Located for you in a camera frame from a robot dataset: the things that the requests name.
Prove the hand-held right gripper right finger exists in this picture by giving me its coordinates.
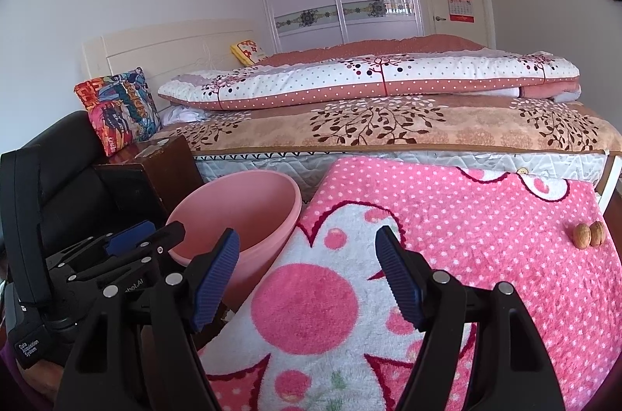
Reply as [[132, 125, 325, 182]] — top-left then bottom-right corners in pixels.
[[374, 225, 567, 411]]

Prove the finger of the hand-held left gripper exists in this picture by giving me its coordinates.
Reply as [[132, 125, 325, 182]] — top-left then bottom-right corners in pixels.
[[97, 221, 187, 290], [46, 220, 157, 278]]

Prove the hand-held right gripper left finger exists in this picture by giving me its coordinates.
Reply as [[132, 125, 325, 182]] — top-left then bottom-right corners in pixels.
[[54, 229, 242, 411]]

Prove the pink plastic bin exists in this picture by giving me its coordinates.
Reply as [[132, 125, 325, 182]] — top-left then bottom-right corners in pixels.
[[165, 170, 303, 313]]

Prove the person's left forearm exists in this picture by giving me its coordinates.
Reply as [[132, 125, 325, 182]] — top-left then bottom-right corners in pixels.
[[0, 340, 56, 408]]

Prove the dark wooden nightstand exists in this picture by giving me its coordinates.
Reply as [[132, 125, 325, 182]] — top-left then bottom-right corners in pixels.
[[92, 135, 205, 228]]

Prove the black chair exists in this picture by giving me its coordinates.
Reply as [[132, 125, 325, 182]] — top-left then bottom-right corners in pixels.
[[22, 110, 114, 249]]

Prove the pink dotted printed blanket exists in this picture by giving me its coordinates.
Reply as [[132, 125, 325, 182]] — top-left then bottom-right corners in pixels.
[[197, 156, 614, 411]]

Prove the white quilted mattress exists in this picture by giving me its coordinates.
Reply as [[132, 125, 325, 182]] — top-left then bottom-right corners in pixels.
[[192, 146, 611, 206]]

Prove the colourful printed cushion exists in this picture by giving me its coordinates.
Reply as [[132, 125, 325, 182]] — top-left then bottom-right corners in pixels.
[[74, 67, 163, 157]]

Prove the tan tree-print blanket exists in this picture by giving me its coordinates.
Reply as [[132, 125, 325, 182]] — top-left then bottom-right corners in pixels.
[[162, 93, 616, 160]]

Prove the cream bed headboard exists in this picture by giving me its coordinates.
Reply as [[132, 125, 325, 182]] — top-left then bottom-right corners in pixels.
[[82, 18, 258, 87]]

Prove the yellow patterned pillow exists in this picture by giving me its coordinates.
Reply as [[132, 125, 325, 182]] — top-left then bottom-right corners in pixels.
[[230, 40, 267, 67]]

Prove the white dotted folded quilt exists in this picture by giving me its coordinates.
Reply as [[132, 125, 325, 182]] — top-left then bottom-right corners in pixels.
[[158, 34, 583, 111]]

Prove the wooden bed frame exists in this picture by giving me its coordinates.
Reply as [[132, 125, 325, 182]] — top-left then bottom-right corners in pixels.
[[595, 151, 622, 218]]

